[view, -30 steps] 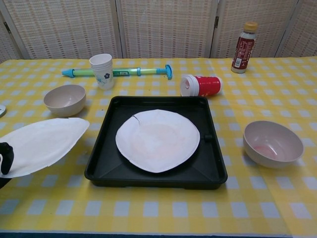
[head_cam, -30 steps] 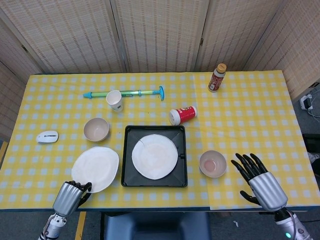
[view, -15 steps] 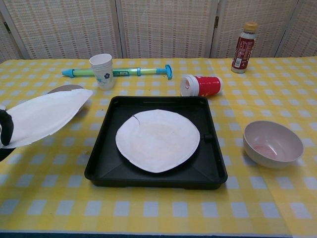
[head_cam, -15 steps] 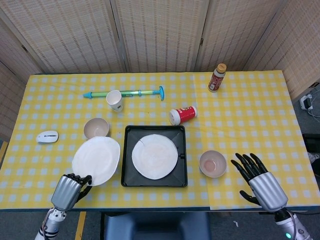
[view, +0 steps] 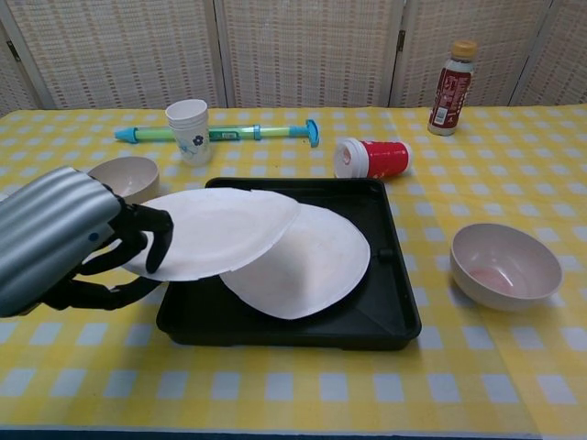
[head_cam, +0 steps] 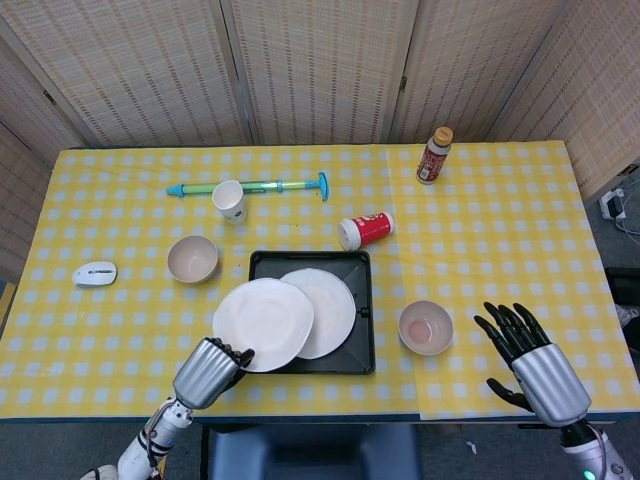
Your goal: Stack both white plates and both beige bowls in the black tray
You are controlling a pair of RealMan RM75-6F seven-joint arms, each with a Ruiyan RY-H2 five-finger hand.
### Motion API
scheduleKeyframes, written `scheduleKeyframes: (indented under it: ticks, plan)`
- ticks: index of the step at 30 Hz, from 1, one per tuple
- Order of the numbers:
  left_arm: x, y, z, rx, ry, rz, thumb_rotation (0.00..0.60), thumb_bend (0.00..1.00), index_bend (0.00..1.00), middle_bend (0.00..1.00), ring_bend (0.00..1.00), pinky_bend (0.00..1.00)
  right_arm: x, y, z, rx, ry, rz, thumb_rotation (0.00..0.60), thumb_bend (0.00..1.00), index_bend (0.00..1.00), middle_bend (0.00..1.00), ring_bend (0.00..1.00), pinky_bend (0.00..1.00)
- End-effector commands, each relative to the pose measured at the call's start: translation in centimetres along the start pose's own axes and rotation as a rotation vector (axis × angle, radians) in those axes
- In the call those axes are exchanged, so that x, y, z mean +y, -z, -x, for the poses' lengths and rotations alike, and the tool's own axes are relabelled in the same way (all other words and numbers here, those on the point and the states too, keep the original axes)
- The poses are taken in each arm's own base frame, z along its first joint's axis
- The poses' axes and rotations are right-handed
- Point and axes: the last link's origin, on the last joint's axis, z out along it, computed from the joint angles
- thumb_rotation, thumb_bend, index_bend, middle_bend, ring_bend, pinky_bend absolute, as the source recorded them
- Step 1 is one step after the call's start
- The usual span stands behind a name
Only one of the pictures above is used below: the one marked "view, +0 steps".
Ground beige bowl with pink stain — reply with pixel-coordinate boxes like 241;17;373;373
449;223;564;313

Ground woven folding screen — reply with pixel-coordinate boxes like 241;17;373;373
0;0;587;118

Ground brown drink bottle yellow cap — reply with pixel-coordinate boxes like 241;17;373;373
427;39;478;137

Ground white floral paper cup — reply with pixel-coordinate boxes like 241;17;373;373
165;98;212;167

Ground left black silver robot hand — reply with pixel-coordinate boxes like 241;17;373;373
0;165;175;318

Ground black square plastic tray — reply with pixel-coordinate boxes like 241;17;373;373
156;177;423;352

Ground red white lidded cup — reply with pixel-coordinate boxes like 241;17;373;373
333;137;413;180

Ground white paper plate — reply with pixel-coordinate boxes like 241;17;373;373
119;186;302;281
218;203;371;321

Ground green blue toy water pump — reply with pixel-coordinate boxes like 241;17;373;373
113;118;319;149

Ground yellow white checked tablecloth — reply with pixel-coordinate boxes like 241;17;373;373
0;104;587;436

